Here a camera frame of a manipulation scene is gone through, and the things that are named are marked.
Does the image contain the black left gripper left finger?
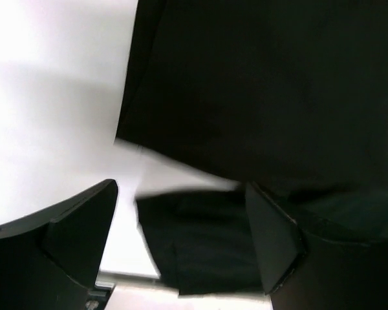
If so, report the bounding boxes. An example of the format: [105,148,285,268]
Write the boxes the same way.
[0,180,118,310]

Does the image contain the black shorts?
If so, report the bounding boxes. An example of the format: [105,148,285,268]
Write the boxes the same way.
[114,0,388,296]

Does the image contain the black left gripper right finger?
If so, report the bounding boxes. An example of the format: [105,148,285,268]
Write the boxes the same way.
[245,184,388,309]

